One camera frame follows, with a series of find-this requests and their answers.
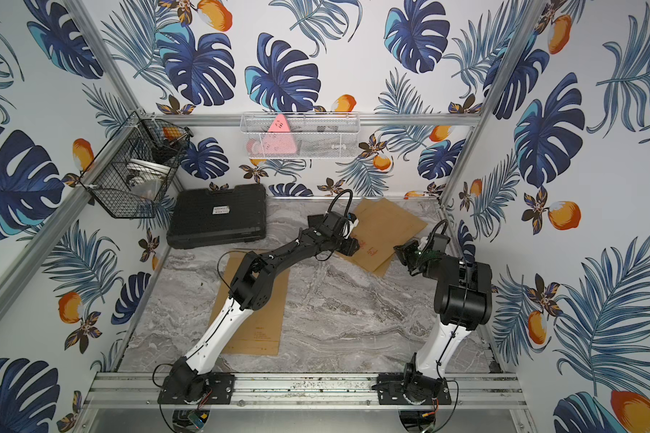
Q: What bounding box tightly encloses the brown kraft file bag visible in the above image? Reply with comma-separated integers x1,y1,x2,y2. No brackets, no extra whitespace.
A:
336,198,427,278
209,251,290,357

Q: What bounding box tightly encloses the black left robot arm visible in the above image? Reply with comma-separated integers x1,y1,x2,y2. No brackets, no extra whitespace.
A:
157,189,359,405

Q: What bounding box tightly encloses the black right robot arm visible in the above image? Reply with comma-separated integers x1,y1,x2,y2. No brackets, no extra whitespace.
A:
395,219,492,379

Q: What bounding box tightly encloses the pink triangle item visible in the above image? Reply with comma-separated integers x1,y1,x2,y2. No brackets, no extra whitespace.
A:
257,114,298,156

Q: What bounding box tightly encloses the black plastic tool case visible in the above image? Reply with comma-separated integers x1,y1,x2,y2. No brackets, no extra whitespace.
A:
166,184,267,249

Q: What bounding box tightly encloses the clear white mesh wall basket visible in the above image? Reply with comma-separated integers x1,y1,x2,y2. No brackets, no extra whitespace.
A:
240,112,360,160

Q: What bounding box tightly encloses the black wire basket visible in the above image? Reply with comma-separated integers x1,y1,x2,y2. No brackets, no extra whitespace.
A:
78,112,193,219

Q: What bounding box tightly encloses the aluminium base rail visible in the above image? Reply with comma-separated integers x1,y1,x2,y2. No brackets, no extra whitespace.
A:
84,373,527,411

